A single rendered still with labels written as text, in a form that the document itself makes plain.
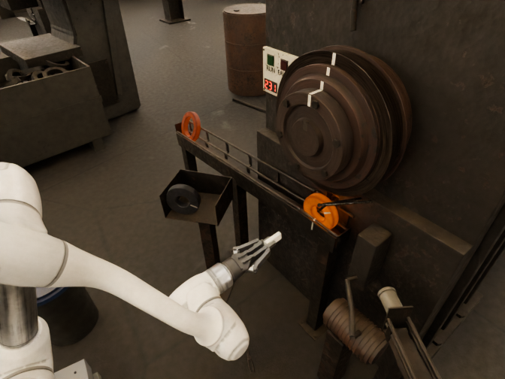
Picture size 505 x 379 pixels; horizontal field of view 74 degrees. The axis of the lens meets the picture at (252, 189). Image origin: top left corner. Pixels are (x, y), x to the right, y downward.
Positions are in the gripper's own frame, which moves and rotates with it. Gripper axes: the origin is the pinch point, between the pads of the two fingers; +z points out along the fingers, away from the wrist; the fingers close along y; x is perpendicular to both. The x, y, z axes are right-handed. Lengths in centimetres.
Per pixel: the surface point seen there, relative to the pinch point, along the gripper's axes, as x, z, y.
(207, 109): -84, 110, -243
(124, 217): -72, -29, -135
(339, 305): -21.9, 8.5, 25.3
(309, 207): -2.7, 22.6, -4.2
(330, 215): 0.2, 23.4, 5.9
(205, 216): -13.7, -6.6, -39.9
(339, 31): 58, 42, -11
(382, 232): 3.0, 27.8, 24.8
